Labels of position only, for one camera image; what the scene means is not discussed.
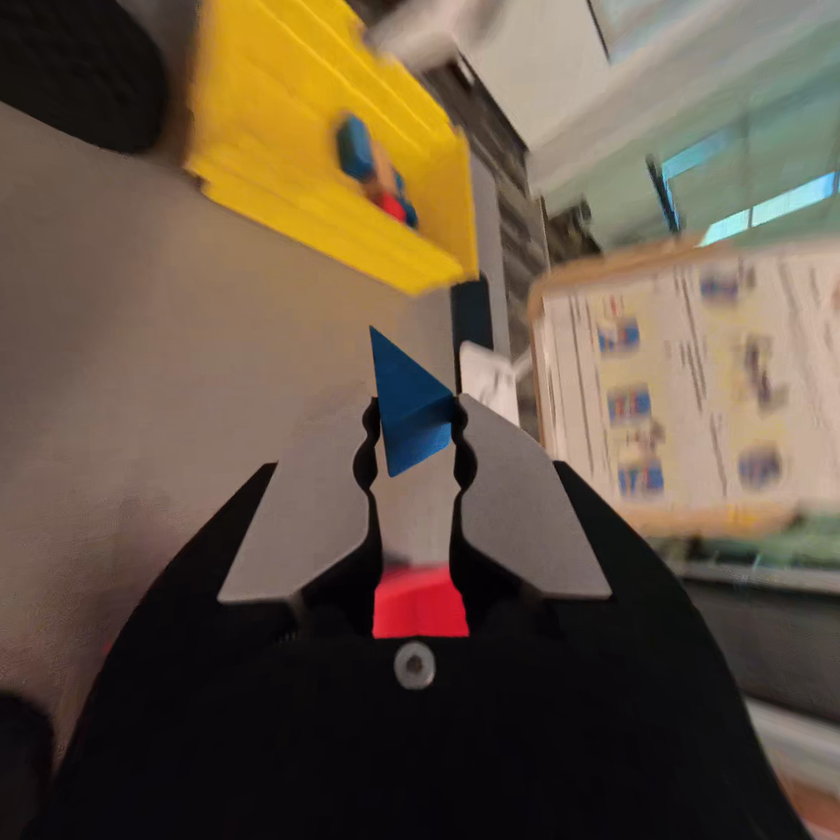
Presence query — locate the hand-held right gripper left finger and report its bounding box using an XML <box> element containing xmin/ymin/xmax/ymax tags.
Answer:
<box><xmin>217</xmin><ymin>397</ymin><xmax>383</xmax><ymax>605</ymax></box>

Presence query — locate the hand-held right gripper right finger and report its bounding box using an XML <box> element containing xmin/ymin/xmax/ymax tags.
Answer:
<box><xmin>448</xmin><ymin>392</ymin><xmax>613</xmax><ymax>601</ymax></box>

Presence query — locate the red plastic bin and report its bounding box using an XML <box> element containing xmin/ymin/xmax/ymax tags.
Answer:
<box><xmin>372</xmin><ymin>566</ymin><xmax>470</xmax><ymax>639</ymax></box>

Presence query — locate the blue triangular wooden block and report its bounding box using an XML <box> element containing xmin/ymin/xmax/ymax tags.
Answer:
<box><xmin>369</xmin><ymin>326</ymin><xmax>455</xmax><ymax>478</ymax></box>

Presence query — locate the blue wooden cylinder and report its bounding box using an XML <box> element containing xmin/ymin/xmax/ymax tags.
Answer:
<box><xmin>335</xmin><ymin>115</ymin><xmax>374</xmax><ymax>181</ymax></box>

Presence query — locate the yellow plastic bin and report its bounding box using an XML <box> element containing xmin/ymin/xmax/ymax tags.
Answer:
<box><xmin>184</xmin><ymin>0</ymin><xmax>480</xmax><ymax>296</ymax></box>

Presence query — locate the white board stand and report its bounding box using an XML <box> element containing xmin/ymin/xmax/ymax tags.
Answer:
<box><xmin>458</xmin><ymin>340</ymin><xmax>521</xmax><ymax>424</ymax></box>

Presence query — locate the printed instruction sheet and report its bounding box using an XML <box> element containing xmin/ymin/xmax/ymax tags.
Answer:
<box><xmin>541</xmin><ymin>252</ymin><xmax>840</xmax><ymax>513</ymax></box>

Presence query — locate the black flat pad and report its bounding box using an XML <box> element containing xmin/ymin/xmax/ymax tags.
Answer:
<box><xmin>451</xmin><ymin>276</ymin><xmax>494</xmax><ymax>353</ymax></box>

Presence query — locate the dark grey panel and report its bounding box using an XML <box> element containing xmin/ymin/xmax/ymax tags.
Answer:
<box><xmin>679</xmin><ymin>577</ymin><xmax>840</xmax><ymax>719</ymax></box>

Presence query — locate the black wrist rest pad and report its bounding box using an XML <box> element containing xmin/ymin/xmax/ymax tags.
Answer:
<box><xmin>0</xmin><ymin>692</ymin><xmax>56</xmax><ymax>840</ymax></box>

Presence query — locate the black chair armrest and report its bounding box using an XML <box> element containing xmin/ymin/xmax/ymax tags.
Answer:
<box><xmin>0</xmin><ymin>0</ymin><xmax>169</xmax><ymax>156</ymax></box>

